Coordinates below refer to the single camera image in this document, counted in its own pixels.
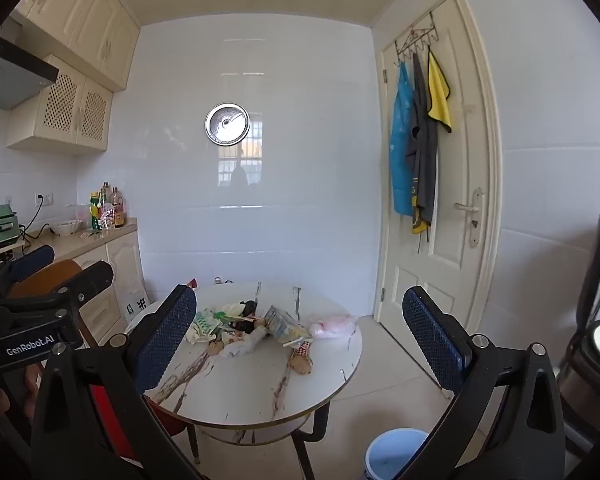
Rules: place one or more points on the black rice cooker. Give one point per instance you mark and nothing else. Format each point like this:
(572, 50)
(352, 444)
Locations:
(595, 360)

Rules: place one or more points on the white plastic bag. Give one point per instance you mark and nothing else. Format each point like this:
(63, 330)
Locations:
(228, 309)

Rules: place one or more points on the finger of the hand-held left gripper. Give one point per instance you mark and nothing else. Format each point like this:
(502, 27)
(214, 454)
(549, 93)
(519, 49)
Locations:
(30, 261)
(92, 277)

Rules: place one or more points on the pale crumpled packet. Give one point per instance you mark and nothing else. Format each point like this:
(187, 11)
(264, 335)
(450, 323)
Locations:
(285, 325)

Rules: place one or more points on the black plastic bag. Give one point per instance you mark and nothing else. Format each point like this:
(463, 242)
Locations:
(248, 310)

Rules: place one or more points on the round metal lid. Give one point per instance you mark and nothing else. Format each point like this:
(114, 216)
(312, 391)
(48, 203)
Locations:
(227, 123)

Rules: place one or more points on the white bowl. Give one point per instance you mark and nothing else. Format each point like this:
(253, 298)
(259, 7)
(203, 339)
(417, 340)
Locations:
(66, 229)

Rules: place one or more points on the blue plastic bucket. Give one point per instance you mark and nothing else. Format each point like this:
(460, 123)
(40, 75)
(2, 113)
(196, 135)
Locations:
(390, 455)

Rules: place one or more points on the cream upper cabinet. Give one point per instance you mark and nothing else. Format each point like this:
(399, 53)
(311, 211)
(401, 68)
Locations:
(90, 15)

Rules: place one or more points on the white crumpled tissue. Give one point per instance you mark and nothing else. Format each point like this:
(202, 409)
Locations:
(242, 344)

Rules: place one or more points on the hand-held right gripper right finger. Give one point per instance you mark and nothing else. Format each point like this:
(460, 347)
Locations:
(432, 340)

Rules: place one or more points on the white printed bag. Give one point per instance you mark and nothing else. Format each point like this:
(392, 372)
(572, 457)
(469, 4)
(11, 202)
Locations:
(136, 306)

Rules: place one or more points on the red checkered wrapper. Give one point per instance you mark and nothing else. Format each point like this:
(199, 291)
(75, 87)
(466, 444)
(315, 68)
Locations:
(300, 360)

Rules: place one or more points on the grey range hood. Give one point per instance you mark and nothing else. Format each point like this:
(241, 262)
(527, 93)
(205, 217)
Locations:
(10, 72)

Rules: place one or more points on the round white marble table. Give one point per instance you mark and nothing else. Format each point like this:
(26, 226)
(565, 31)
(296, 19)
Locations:
(240, 385)

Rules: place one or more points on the grey cloth with yellow trim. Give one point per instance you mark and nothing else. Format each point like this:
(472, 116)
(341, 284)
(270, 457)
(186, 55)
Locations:
(426, 170)

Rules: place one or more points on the metal over-door hook rack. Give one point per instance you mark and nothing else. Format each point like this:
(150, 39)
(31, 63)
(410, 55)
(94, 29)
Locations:
(415, 42)

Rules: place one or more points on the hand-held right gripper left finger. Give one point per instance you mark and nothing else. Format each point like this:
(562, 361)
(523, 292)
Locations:
(167, 340)

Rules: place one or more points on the green bottle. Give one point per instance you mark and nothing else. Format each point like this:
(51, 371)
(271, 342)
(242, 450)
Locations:
(96, 215)

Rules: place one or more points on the pink plastic bag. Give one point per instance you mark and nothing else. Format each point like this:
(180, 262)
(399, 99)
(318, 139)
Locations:
(332, 325)

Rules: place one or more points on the blue apron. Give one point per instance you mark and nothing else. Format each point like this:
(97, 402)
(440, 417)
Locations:
(401, 150)

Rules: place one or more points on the brown round ball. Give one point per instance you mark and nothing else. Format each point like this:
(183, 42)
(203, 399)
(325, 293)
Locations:
(216, 347)

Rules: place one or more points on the cream panelled door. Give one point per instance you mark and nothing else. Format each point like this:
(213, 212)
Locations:
(430, 270)

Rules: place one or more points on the white wall socket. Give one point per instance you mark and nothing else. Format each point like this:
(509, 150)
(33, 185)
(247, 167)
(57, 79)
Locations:
(44, 198)

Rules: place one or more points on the cream lattice door cabinet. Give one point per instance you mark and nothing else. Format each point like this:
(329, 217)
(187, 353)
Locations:
(65, 105)

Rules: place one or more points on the green snack packet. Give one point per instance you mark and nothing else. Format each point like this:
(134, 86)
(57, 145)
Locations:
(206, 324)

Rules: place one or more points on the cream counter cabinet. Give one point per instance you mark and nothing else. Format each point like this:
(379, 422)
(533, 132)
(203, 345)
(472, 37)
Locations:
(125, 265)

